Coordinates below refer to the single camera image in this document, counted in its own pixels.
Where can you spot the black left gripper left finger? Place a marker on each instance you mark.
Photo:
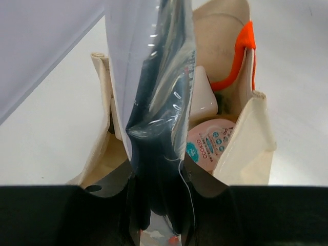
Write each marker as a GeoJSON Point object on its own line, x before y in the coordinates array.
{"type": "Point", "coordinates": [100, 214]}

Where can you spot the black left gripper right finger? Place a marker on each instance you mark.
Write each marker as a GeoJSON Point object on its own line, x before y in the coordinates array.
{"type": "Point", "coordinates": [252, 215]}

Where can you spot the pink baby oil bottle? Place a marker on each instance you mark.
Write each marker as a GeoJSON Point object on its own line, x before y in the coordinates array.
{"type": "Point", "coordinates": [207, 141]}

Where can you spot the white rectangular lotion bottle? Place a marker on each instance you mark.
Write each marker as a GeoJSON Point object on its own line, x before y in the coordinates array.
{"type": "Point", "coordinates": [204, 103]}

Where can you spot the cream canvas tote bag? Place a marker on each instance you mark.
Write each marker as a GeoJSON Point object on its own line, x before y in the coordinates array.
{"type": "Point", "coordinates": [226, 49]}

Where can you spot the silver cosmetic tube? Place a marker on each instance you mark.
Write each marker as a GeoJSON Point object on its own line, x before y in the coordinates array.
{"type": "Point", "coordinates": [152, 56]}

